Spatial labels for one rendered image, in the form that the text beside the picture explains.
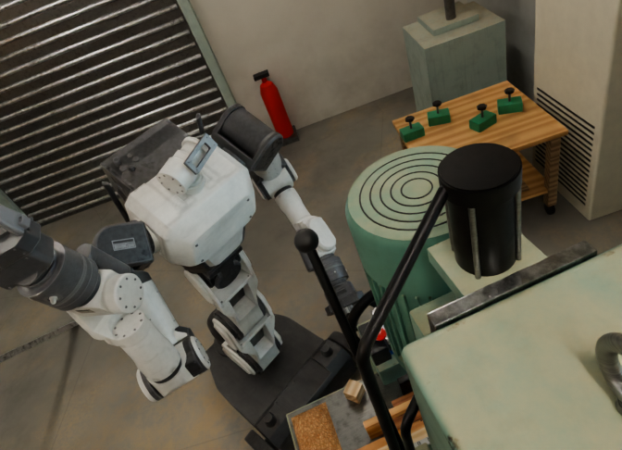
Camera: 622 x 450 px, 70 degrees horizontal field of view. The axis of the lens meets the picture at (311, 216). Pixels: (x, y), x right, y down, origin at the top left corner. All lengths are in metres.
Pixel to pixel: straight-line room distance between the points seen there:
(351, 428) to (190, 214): 0.57
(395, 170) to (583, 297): 0.26
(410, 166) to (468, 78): 2.48
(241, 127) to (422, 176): 0.67
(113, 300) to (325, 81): 3.16
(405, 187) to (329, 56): 3.19
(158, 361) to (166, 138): 0.53
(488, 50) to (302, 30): 1.36
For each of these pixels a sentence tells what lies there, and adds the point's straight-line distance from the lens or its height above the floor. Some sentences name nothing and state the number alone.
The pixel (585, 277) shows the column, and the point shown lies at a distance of 0.42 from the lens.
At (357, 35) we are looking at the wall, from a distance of 3.69.
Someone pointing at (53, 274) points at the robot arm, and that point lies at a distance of 0.74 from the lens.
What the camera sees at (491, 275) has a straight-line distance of 0.41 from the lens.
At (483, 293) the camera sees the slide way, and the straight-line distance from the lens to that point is 0.40.
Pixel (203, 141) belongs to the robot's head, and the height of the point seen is 1.44.
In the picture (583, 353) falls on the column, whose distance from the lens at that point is 0.38.
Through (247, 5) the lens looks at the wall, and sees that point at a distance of 3.51.
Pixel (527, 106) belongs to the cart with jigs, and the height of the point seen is 0.53.
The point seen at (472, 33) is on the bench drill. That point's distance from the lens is 2.93.
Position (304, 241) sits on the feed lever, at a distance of 0.60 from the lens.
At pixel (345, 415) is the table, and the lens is 1.06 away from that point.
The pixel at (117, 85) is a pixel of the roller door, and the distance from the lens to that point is 3.73.
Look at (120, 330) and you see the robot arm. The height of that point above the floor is 1.30.
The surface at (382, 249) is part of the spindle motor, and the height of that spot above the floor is 1.49.
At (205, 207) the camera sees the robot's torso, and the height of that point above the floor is 1.30.
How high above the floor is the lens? 1.84
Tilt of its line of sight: 39 degrees down
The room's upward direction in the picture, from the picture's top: 23 degrees counter-clockwise
